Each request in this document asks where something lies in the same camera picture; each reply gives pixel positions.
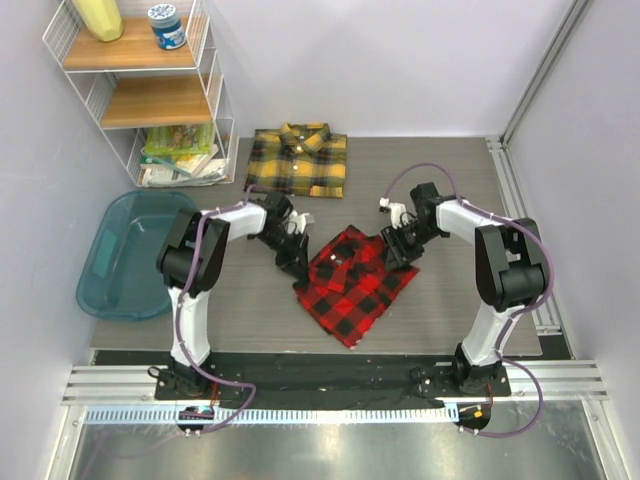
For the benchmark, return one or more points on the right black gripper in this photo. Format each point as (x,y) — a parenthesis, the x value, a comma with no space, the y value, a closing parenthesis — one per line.
(397,254)

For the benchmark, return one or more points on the red black plaid shirt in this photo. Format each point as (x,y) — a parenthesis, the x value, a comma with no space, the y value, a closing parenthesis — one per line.
(348,287)

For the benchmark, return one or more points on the white wire wooden shelf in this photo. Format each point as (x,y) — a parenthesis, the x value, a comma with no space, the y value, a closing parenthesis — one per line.
(131,85)

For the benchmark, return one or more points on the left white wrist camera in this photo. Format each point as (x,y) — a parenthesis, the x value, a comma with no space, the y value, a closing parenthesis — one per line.
(297,223)

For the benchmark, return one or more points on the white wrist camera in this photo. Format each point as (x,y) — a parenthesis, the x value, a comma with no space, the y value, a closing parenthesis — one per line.
(297,223)
(394,210)

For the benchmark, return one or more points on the yellow plaid shirt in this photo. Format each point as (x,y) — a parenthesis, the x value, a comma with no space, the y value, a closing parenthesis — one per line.
(298,159)

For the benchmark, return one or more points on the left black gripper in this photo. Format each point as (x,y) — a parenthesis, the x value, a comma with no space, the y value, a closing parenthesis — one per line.
(295,261)

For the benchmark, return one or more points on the stack of books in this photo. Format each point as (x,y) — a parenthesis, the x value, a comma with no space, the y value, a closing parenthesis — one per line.
(181,155)

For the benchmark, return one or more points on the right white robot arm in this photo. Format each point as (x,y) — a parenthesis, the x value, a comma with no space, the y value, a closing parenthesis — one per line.
(511,271)

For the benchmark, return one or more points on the white slotted cable duct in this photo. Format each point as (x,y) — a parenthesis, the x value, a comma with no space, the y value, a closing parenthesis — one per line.
(192,416)

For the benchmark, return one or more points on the blue white jar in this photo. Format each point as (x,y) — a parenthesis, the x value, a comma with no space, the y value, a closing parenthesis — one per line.
(167,26)

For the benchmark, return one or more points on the teal plastic bin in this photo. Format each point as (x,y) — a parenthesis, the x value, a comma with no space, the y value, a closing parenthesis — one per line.
(120,280)

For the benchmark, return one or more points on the yellow bottle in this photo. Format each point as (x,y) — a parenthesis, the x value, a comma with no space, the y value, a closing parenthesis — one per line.
(101,17)

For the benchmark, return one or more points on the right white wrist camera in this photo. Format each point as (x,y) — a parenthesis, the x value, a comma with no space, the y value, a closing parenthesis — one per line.
(394,210)

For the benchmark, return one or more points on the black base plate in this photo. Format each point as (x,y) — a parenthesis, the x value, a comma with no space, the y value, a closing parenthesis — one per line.
(286,381)

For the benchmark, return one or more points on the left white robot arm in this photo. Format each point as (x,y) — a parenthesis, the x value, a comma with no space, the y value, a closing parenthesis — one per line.
(190,263)

